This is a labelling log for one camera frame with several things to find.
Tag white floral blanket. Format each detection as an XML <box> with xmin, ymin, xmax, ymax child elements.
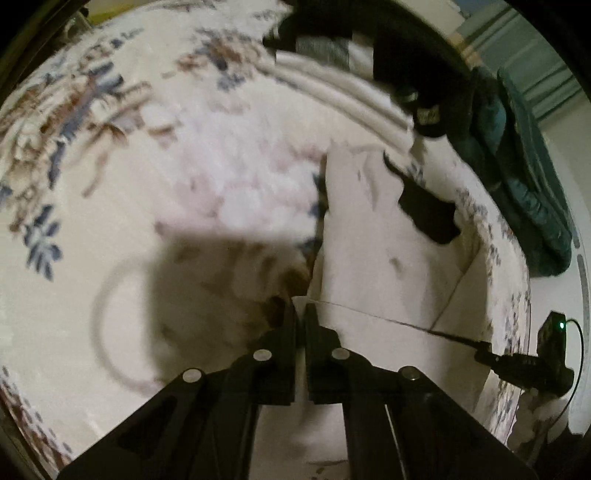
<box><xmin>0</xmin><ymin>0</ymin><xmax>534</xmax><ymax>476</ymax></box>

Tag teal quilted jacket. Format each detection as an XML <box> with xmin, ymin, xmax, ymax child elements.
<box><xmin>450</xmin><ymin>65</ymin><xmax>575</xmax><ymax>278</ymax></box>

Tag white garment with black patch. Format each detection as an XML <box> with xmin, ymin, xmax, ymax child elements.
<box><xmin>259</xmin><ymin>138</ymin><xmax>491</xmax><ymax>480</ymax></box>

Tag black clothes pile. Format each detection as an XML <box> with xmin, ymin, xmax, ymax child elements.
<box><xmin>263</xmin><ymin>0</ymin><xmax>477</xmax><ymax>139</ymax></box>

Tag grey cloth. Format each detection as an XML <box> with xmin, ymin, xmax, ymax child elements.
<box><xmin>294</xmin><ymin>34</ymin><xmax>352</xmax><ymax>68</ymax></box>

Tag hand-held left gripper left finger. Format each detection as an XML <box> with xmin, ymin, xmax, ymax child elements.
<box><xmin>56</xmin><ymin>304</ymin><xmax>297</xmax><ymax>480</ymax></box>

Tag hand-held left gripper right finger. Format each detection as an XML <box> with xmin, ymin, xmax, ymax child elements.
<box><xmin>304</xmin><ymin>304</ymin><xmax>542</xmax><ymax>480</ymax></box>

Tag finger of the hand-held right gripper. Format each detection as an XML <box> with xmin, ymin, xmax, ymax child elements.
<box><xmin>428</xmin><ymin>328</ymin><xmax>492</xmax><ymax>355</ymax></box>

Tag black cable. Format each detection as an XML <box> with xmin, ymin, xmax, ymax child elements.
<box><xmin>526</xmin><ymin>318</ymin><xmax>586</xmax><ymax>464</ymax></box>

